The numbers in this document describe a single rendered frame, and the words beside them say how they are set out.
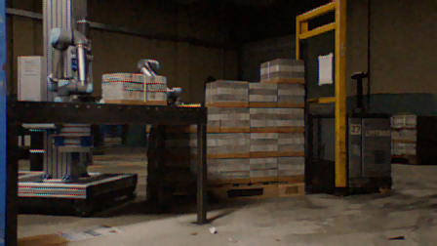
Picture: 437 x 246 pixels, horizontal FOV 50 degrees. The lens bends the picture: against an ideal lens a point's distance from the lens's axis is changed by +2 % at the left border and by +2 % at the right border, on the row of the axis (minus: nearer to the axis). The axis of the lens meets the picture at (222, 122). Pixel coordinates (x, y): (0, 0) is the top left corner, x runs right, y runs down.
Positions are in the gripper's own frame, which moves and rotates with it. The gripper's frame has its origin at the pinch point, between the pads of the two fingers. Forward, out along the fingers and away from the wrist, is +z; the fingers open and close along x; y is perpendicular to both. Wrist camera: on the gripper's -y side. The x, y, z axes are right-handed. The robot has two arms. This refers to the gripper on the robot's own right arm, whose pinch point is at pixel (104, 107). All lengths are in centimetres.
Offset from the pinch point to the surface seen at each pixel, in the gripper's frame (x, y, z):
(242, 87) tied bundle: -8, 21, 131
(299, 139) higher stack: -28, -26, 187
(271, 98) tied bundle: -18, 12, 158
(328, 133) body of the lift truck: -24, -21, 236
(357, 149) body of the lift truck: -59, -36, 234
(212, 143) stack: 1, -30, 103
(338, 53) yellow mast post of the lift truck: -54, 55, 210
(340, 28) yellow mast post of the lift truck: -55, 77, 212
